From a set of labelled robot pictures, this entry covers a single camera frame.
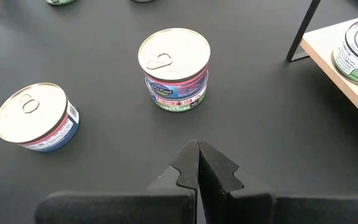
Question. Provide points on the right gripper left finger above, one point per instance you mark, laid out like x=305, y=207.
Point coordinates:
x=120, y=208

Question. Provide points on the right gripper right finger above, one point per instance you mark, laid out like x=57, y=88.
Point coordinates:
x=244, y=205

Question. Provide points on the blue red salmon can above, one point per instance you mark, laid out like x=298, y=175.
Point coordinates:
x=174, y=53
x=30, y=115

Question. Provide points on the black table mat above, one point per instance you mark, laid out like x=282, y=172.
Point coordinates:
x=259, y=124

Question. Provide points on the wooden shelf with black frame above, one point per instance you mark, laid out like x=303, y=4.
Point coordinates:
x=317, y=46

